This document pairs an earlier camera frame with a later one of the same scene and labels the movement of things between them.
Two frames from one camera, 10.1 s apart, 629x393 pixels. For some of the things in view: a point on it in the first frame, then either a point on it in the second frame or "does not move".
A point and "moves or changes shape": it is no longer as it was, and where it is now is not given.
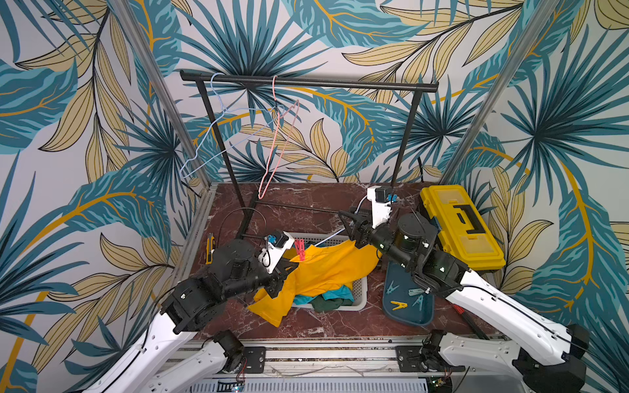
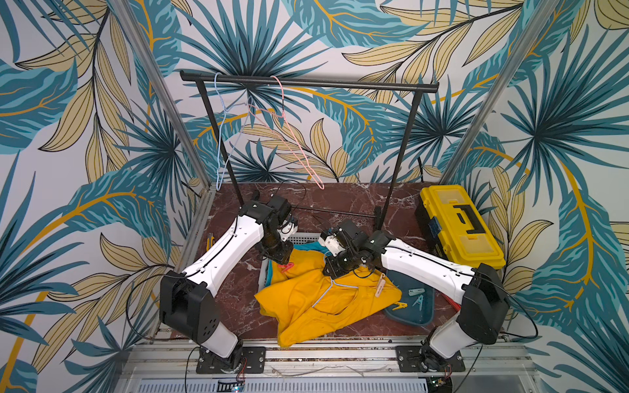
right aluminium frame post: [501, 88] does not move
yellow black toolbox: [460, 228] does not move
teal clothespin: [420, 301] does not move
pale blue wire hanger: [344, 229] → [330, 287]
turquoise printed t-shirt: [341, 291] → [314, 246]
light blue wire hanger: [274, 115] moves or changes shape
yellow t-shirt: [337, 264] moves or changes shape
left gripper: [278, 276] → [284, 255]
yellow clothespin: [400, 305] does not move
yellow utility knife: [210, 248] does not move
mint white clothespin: [414, 291] does not move
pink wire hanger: [296, 103] moves or changes shape
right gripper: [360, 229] → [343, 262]
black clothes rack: [373, 84] does not move
